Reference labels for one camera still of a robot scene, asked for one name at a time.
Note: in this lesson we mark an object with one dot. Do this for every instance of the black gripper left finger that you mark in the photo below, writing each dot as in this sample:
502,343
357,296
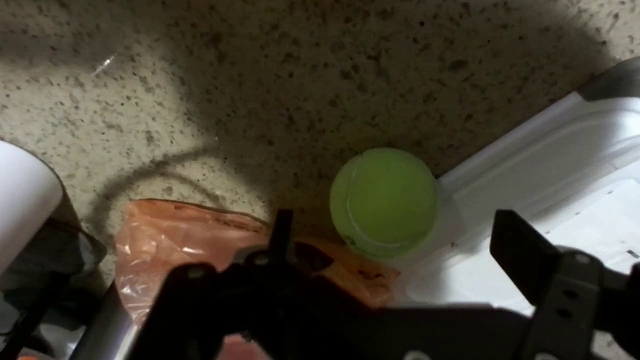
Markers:
280,235

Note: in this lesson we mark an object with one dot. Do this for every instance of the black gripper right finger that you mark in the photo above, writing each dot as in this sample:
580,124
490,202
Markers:
522,255

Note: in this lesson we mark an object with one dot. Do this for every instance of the green tennis ball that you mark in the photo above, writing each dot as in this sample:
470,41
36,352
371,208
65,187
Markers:
385,202

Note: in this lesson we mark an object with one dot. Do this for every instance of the white plastic tray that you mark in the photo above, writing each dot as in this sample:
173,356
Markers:
572,172

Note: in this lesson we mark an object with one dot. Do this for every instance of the orange plastic bag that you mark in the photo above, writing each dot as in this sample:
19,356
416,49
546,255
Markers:
201,285

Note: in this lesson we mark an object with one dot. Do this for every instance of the white tumbler bottle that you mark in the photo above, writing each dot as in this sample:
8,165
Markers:
29,194

